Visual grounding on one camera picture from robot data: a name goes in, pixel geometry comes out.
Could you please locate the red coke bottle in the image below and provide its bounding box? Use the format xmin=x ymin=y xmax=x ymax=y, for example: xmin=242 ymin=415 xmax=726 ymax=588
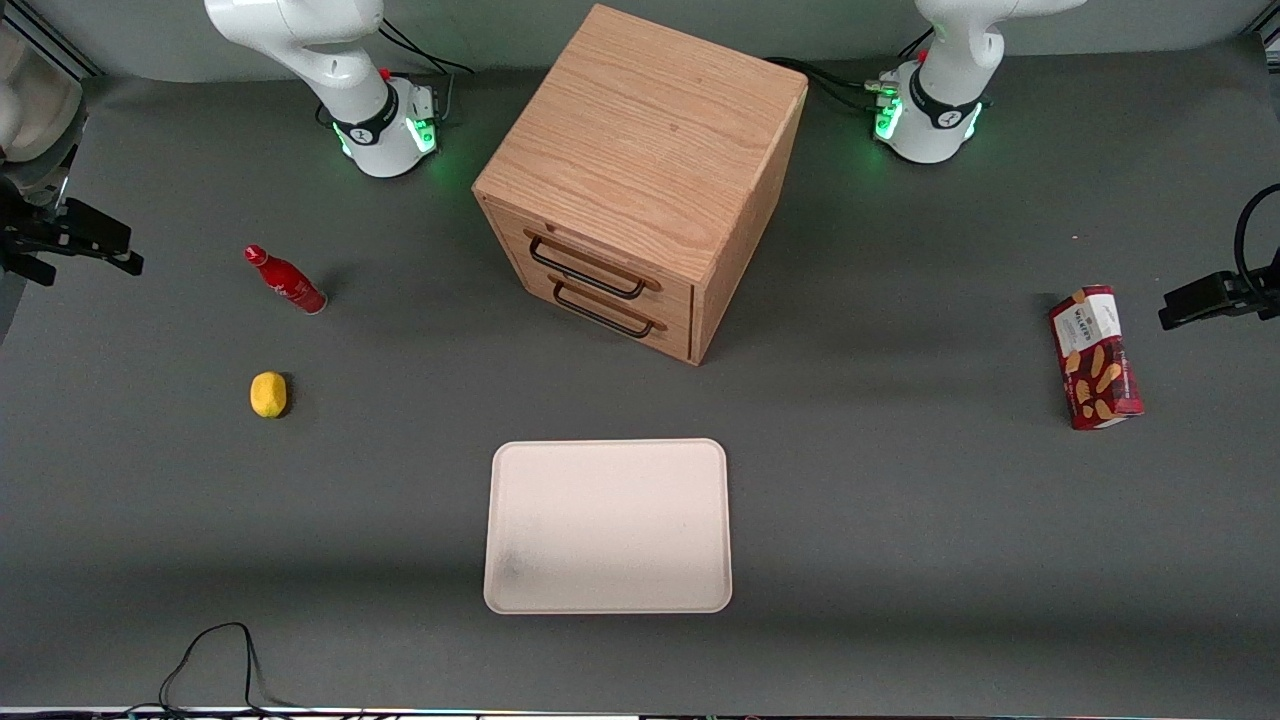
xmin=244 ymin=244 xmax=329 ymax=316

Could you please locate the black right base cable bundle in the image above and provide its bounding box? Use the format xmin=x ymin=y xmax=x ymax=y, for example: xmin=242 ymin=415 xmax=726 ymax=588
xmin=378 ymin=18 xmax=476 ymax=126

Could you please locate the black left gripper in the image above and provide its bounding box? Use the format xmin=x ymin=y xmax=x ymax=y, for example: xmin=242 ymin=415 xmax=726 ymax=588
xmin=1158 ymin=268 xmax=1280 ymax=332

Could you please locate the black left base cable bundle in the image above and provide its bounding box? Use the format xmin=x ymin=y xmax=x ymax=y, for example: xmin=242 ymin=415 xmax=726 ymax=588
xmin=765 ymin=55 xmax=901 ymax=113

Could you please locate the red cookie box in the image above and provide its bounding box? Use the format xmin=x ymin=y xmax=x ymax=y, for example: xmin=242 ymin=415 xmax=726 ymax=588
xmin=1048 ymin=285 xmax=1144 ymax=431

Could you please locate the black cable loop on table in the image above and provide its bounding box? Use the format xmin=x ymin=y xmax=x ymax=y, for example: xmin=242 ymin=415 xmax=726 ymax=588
xmin=120 ymin=622 xmax=301 ymax=717

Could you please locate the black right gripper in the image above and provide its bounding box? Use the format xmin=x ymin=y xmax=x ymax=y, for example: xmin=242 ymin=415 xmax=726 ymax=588
xmin=0 ymin=176 xmax=145 ymax=277

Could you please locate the beige plastic tray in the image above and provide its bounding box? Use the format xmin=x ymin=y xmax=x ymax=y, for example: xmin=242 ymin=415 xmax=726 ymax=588
xmin=484 ymin=438 xmax=733 ymax=614

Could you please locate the black wire drawer handle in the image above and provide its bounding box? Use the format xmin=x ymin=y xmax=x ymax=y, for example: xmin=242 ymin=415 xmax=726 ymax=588
xmin=548 ymin=273 xmax=668 ymax=339
xmin=524 ymin=229 xmax=663 ymax=300

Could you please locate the black base cable bundle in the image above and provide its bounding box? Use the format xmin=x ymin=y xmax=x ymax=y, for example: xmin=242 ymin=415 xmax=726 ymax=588
xmin=765 ymin=55 xmax=901 ymax=113
xmin=378 ymin=18 xmax=476 ymax=126

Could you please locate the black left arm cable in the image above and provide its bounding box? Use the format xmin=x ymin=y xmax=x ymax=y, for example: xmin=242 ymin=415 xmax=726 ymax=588
xmin=1234 ymin=183 xmax=1280 ymax=296

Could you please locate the yellow lemon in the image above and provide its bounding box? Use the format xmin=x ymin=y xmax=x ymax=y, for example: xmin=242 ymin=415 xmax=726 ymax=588
xmin=249 ymin=371 xmax=289 ymax=419

